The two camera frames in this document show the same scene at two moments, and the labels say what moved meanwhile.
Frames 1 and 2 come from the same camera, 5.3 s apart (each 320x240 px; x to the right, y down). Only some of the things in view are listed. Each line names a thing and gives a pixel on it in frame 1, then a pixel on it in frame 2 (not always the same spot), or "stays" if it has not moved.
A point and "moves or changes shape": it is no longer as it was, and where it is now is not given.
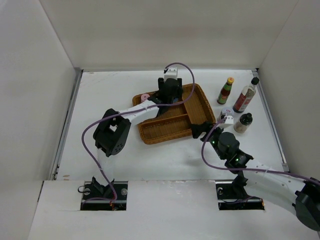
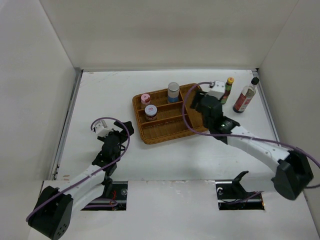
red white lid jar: x=226 y=112 moves or changes shape
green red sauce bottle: x=225 y=92 stays
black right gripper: x=197 y=129 to x=198 y=96
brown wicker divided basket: x=176 y=119 stays
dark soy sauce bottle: x=245 y=96 stays
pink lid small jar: x=144 y=97 stays
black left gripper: x=178 y=94 to x=123 y=136
